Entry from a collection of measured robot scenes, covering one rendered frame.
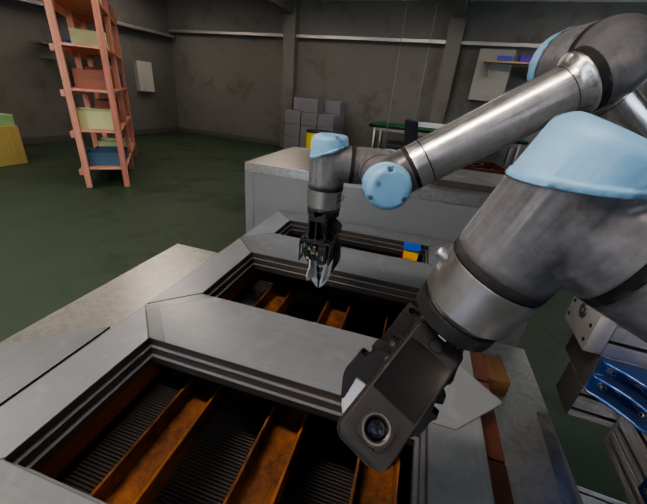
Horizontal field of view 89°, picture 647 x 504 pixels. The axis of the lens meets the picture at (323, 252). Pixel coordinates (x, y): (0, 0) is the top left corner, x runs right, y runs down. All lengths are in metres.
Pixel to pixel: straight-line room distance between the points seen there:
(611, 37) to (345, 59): 8.12
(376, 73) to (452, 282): 8.25
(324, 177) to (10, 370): 0.75
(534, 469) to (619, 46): 0.77
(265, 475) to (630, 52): 0.89
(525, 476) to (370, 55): 8.18
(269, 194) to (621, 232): 1.38
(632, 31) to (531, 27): 7.75
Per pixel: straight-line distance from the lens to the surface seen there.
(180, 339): 0.76
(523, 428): 0.99
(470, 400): 0.71
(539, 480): 0.92
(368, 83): 8.48
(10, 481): 0.65
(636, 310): 0.26
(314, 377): 0.66
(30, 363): 0.95
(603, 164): 0.23
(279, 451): 0.79
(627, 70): 0.65
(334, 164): 0.66
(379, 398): 0.27
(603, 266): 0.24
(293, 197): 1.47
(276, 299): 1.18
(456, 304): 0.26
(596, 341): 0.90
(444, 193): 1.36
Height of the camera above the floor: 1.35
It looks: 26 degrees down
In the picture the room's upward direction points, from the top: 5 degrees clockwise
